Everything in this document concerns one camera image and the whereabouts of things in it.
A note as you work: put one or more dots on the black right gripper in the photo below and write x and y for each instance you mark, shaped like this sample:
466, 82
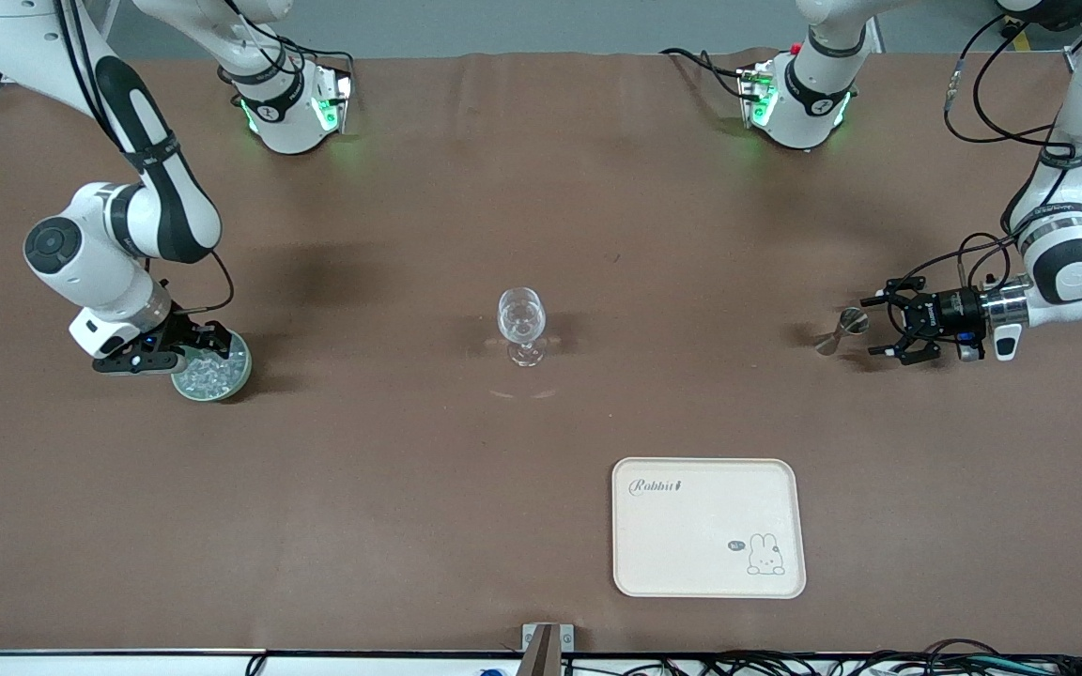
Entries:
192, 331

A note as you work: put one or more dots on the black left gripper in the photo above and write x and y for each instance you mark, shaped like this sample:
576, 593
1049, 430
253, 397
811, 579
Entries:
945, 312

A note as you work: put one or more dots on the steel double jigger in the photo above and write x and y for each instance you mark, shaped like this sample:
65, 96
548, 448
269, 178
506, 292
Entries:
849, 324

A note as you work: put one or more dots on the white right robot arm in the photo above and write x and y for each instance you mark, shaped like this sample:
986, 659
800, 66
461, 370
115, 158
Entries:
81, 272

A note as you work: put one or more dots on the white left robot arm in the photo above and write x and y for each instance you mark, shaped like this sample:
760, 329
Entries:
1076, 272

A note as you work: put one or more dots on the clear ice cube pile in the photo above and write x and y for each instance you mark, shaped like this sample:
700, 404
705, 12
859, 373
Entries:
222, 377

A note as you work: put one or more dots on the clear wine glass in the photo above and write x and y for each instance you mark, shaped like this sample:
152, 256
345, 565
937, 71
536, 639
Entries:
522, 319

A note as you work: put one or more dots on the pale green bowl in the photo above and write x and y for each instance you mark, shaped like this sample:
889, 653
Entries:
212, 399

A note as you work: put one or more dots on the brown table mat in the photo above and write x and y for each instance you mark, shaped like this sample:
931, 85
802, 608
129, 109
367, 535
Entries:
409, 235

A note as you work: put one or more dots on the cream rabbit print tray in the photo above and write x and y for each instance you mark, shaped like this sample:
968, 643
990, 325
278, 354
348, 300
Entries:
705, 526

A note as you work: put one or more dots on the grey metal bracket with post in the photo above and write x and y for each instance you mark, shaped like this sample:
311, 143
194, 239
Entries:
564, 638

